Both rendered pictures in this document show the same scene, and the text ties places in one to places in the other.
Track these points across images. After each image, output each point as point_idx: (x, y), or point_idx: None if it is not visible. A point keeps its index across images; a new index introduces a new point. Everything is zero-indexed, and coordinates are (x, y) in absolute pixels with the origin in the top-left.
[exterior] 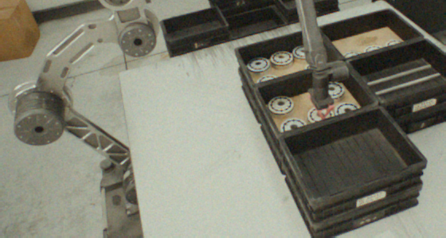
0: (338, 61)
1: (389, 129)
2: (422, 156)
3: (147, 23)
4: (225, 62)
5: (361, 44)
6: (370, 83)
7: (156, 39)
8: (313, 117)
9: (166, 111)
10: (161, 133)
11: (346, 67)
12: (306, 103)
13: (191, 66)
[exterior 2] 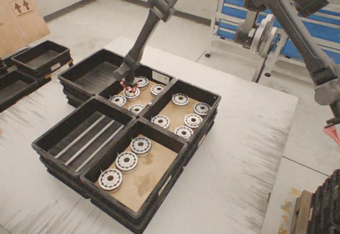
0: (120, 69)
1: (85, 93)
2: (60, 77)
3: (243, 28)
4: (252, 138)
5: (147, 174)
6: (115, 131)
7: (235, 37)
8: (134, 89)
9: (232, 90)
10: (218, 81)
11: (115, 71)
12: (148, 102)
13: (267, 122)
